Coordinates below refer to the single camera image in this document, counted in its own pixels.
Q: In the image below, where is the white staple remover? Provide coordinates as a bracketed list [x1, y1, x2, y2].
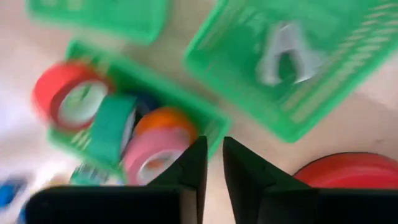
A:
[256, 21, 326, 86]

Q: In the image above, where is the orange tape roll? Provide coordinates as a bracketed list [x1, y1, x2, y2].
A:
[133, 106, 198, 144]

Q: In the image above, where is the green stapler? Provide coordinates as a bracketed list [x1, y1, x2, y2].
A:
[68, 163, 125, 187]

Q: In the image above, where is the red tape roll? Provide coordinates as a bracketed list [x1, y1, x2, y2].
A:
[30, 60, 114, 133]

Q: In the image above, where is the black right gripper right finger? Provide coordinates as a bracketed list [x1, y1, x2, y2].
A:
[222, 136, 398, 224]

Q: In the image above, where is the pink tape roll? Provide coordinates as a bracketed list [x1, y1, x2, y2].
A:
[123, 126, 192, 187]

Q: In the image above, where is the green plastic basket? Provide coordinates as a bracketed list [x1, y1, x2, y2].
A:
[46, 39, 231, 187]
[183, 0, 398, 144]
[26, 0, 169, 44]

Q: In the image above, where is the red desk lamp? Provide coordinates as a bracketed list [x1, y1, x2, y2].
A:
[294, 151, 398, 190]

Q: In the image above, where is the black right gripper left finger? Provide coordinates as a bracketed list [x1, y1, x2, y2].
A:
[24, 135, 208, 224]

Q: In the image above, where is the blue stapler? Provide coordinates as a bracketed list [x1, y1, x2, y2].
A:
[0, 176, 28, 210]

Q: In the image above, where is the green tape roll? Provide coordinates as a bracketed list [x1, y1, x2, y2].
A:
[88, 93, 137, 166]

